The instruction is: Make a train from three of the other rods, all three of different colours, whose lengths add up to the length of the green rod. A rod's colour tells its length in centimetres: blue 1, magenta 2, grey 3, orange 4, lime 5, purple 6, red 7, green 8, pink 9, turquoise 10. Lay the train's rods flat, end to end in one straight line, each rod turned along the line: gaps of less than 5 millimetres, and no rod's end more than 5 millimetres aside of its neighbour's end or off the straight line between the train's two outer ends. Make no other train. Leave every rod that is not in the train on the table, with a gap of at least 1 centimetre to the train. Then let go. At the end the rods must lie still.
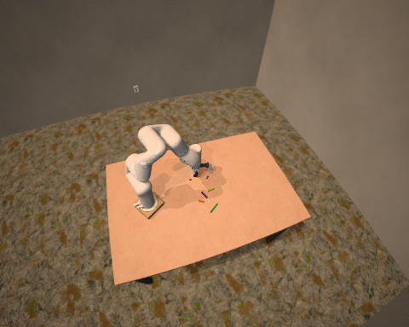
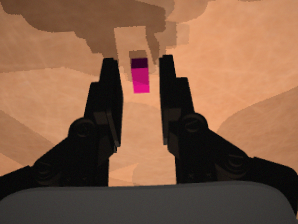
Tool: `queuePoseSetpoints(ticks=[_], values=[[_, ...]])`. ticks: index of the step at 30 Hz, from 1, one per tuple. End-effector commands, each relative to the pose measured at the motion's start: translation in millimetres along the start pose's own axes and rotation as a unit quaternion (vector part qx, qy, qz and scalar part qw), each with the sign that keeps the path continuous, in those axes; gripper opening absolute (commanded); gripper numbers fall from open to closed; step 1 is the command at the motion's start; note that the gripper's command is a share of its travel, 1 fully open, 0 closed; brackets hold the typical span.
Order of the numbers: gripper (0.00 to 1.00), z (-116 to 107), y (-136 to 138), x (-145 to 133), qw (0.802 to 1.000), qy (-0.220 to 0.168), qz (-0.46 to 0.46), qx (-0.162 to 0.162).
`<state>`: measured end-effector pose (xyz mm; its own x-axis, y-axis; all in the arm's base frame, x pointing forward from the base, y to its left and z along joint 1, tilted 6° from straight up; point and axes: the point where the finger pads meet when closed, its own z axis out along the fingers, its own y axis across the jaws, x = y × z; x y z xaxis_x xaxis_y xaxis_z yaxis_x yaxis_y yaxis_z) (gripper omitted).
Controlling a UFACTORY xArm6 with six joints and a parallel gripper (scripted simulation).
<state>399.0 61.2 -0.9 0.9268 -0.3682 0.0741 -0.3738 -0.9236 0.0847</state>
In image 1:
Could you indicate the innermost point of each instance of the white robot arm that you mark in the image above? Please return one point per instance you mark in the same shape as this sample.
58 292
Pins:
141 168

